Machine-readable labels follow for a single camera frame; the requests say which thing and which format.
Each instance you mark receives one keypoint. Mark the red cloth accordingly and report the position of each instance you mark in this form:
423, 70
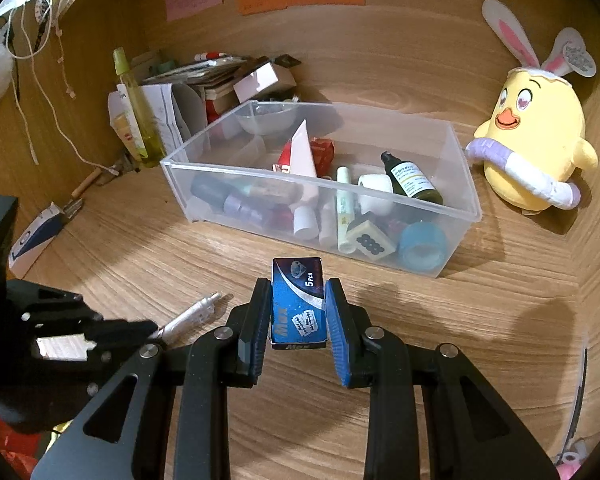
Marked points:
0, 450

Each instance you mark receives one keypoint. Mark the yellow chick plush toy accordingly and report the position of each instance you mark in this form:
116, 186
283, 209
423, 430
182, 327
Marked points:
535, 125

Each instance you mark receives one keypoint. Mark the wooden stick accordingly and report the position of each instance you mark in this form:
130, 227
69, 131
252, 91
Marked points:
86, 182

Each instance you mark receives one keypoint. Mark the red small boxes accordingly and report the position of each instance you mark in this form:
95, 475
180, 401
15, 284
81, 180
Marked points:
217, 107

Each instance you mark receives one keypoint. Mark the small black card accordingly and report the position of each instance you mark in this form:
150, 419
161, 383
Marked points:
287, 60

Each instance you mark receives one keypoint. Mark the white blue paper box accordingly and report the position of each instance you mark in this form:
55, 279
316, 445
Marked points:
35, 240

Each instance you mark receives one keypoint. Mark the stack of books and papers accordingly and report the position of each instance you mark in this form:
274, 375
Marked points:
195, 72

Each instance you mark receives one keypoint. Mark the clear plastic bin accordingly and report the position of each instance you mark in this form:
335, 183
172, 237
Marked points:
210, 135

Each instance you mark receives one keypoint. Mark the red gold ribbon packet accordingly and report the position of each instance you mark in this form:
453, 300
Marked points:
302, 155

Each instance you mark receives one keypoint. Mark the pink fluffy toy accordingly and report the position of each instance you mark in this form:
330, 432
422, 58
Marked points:
570, 465

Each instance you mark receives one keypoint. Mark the yellow-green spray bottle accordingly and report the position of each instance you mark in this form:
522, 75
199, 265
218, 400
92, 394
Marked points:
142, 115

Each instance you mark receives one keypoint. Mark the teal tape roll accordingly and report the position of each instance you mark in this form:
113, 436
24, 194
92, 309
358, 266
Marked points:
422, 247

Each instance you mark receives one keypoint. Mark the dark green dropper bottle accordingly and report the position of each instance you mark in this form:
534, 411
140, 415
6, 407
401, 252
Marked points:
412, 180

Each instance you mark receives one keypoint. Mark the clear plastic bowl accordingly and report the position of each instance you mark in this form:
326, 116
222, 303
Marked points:
265, 120

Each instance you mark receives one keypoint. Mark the light green tube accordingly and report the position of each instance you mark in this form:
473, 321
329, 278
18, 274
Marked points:
345, 205

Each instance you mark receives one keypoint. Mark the white lip balm tube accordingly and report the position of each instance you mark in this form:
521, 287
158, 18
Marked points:
327, 225

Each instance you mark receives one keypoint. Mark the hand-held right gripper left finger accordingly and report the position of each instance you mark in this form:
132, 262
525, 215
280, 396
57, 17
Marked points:
260, 330

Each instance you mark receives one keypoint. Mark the small white open box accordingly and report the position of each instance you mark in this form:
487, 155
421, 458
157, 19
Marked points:
260, 82

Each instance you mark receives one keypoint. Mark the purple nail polish bottle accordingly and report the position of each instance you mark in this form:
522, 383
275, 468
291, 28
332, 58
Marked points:
250, 207

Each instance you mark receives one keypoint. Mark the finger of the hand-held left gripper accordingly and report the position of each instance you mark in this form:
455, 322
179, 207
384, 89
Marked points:
125, 337

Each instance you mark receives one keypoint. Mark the hanging woven charm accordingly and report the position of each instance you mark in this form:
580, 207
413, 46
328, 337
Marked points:
41, 20

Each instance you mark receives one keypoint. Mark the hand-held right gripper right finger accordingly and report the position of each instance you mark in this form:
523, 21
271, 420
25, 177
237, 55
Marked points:
336, 335

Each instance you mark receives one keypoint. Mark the blue razor blade box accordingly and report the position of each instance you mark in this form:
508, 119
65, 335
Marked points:
297, 305

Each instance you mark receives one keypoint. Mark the white black-dotted mahjong tile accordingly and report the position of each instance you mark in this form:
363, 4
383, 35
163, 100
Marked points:
370, 240

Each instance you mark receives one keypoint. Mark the red white pen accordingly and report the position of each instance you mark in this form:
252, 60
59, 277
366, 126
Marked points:
210, 55

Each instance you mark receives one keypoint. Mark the white paper carton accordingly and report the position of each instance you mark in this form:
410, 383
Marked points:
167, 105

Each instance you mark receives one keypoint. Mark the thin black rod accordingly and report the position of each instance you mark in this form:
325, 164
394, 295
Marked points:
577, 400

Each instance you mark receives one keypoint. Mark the slim silver pen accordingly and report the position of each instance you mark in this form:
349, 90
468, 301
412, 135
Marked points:
190, 317

